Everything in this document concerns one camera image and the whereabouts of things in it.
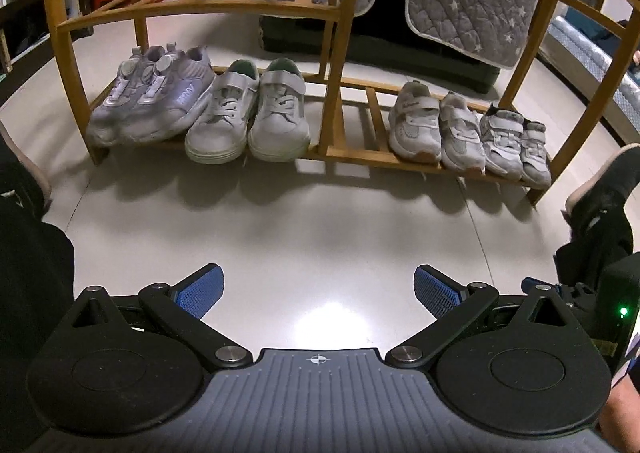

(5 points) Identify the person's right forearm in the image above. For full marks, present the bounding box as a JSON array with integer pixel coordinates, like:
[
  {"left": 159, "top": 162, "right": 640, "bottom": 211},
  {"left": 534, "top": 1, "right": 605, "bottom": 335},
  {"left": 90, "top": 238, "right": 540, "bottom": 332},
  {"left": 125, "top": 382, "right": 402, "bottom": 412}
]
[{"left": 597, "top": 373, "right": 640, "bottom": 451}]

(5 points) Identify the person's black trouser leg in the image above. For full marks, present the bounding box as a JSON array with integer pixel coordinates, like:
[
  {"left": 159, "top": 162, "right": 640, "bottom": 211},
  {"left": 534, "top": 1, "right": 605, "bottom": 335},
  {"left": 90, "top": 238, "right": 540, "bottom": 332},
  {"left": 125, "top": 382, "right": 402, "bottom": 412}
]
[
  {"left": 555, "top": 213, "right": 636, "bottom": 294},
  {"left": 0, "top": 193, "right": 76, "bottom": 453}
]

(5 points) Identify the lavender dial sneaker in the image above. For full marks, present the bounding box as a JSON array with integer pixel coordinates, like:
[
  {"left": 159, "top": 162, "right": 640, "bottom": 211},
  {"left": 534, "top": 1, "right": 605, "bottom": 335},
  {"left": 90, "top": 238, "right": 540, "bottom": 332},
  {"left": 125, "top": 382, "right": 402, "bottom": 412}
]
[
  {"left": 117, "top": 45, "right": 217, "bottom": 144},
  {"left": 87, "top": 47, "right": 156, "bottom": 146}
]

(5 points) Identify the white beige velcro sneaker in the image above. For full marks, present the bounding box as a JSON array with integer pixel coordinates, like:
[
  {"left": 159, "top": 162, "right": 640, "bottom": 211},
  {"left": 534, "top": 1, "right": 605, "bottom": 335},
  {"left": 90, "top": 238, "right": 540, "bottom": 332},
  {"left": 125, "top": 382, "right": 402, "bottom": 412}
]
[
  {"left": 389, "top": 81, "right": 443, "bottom": 164},
  {"left": 440, "top": 93, "right": 487, "bottom": 171}
]

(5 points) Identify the black slipper tan sole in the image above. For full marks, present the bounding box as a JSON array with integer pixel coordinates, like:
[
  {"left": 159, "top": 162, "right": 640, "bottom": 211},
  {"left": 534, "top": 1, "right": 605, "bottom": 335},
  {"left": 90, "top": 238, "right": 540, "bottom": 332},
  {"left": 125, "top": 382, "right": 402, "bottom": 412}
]
[
  {"left": 0, "top": 125, "right": 53, "bottom": 218},
  {"left": 565, "top": 143, "right": 640, "bottom": 234}
]

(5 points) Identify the white grey velcro sneaker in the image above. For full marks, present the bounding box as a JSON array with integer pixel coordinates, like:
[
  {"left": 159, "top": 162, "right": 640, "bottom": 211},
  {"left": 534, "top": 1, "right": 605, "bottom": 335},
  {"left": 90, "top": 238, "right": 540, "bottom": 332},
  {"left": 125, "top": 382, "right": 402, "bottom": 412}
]
[
  {"left": 521, "top": 120, "right": 552, "bottom": 185},
  {"left": 480, "top": 105, "right": 526, "bottom": 180}
]

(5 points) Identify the white sneaker green lining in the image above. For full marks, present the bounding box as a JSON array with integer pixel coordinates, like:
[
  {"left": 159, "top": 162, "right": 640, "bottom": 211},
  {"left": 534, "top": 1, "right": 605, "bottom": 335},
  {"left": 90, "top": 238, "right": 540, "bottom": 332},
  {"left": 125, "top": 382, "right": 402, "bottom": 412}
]
[
  {"left": 185, "top": 59, "right": 261, "bottom": 164},
  {"left": 248, "top": 58, "right": 312, "bottom": 162}
]

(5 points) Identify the wooden shoe rack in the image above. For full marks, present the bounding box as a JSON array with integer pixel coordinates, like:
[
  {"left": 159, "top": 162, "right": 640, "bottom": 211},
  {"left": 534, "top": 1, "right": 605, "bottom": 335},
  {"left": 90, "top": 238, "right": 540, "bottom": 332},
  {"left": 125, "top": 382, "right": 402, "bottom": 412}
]
[{"left": 39, "top": 0, "right": 640, "bottom": 206}]

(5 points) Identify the dark wooden cabinet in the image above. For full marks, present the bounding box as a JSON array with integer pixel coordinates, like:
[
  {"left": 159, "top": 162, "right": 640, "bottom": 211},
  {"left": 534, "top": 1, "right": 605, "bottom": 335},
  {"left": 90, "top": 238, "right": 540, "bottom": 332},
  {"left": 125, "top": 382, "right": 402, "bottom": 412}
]
[{"left": 0, "top": 0, "right": 96, "bottom": 78}]

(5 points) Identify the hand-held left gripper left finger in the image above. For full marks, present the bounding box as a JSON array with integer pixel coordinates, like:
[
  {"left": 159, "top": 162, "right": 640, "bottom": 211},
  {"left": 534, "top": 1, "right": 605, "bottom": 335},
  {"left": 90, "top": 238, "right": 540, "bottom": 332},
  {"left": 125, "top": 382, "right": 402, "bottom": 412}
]
[{"left": 72, "top": 263, "right": 253, "bottom": 369}]

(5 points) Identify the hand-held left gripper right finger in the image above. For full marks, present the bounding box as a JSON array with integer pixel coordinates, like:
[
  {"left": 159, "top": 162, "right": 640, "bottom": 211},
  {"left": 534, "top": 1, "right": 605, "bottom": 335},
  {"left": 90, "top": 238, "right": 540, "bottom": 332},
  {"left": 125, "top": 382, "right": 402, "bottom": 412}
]
[{"left": 387, "top": 264, "right": 576, "bottom": 369}]

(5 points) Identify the blue white mattress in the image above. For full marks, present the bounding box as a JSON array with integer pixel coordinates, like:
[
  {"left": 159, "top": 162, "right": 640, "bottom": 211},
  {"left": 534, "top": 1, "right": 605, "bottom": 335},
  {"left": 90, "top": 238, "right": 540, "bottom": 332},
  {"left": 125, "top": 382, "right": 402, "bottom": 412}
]
[{"left": 540, "top": 15, "right": 640, "bottom": 134}]

